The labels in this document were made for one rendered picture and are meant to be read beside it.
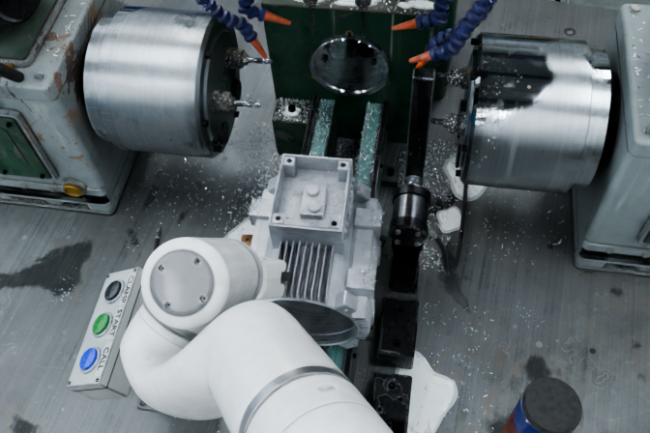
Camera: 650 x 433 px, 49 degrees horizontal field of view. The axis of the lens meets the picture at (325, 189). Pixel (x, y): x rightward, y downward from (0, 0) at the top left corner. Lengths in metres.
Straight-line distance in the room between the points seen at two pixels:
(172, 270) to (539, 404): 0.39
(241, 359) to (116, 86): 0.73
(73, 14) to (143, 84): 0.19
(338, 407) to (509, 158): 0.72
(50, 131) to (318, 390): 0.89
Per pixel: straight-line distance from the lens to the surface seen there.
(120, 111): 1.20
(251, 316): 0.56
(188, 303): 0.66
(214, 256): 0.66
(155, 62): 1.17
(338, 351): 1.11
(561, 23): 1.74
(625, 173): 1.13
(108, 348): 0.99
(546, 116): 1.10
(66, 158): 1.33
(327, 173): 1.03
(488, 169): 1.13
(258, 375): 0.50
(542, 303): 1.31
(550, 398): 0.79
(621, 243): 1.29
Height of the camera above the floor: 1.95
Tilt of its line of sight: 56 degrees down
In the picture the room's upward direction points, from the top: 5 degrees counter-clockwise
